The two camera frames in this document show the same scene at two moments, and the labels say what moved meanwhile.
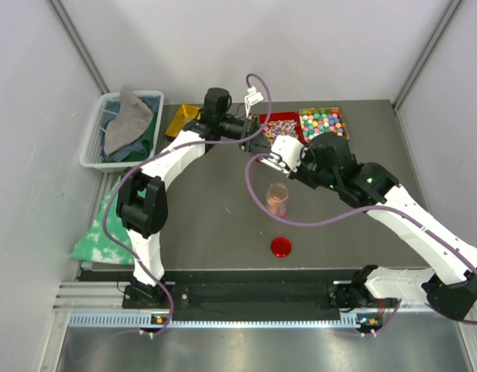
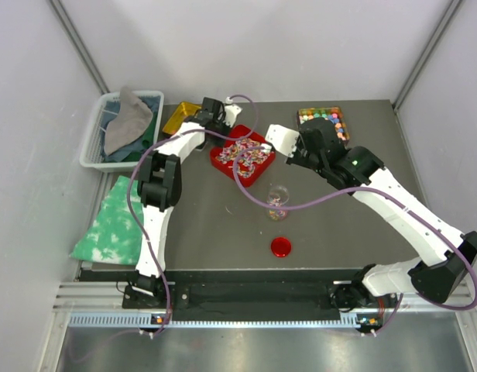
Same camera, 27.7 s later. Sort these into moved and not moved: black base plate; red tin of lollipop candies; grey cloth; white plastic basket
Moved: red tin of lollipop candies
Not moved: grey cloth; black base plate; white plastic basket
